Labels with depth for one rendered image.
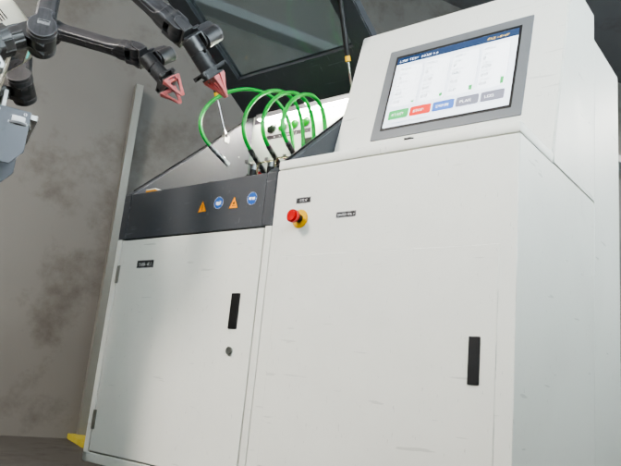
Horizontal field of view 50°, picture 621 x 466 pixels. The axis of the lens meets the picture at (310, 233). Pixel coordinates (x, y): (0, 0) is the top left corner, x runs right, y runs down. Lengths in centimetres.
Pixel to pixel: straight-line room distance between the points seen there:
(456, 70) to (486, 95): 16
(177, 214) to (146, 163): 176
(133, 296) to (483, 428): 124
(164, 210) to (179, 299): 32
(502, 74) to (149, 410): 140
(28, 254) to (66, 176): 46
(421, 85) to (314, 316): 80
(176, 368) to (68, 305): 172
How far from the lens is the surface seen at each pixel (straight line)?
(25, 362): 363
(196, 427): 193
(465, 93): 197
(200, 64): 209
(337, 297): 165
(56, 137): 381
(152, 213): 225
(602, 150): 220
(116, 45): 256
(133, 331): 219
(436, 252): 153
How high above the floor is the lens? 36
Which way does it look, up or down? 13 degrees up
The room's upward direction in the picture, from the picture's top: 6 degrees clockwise
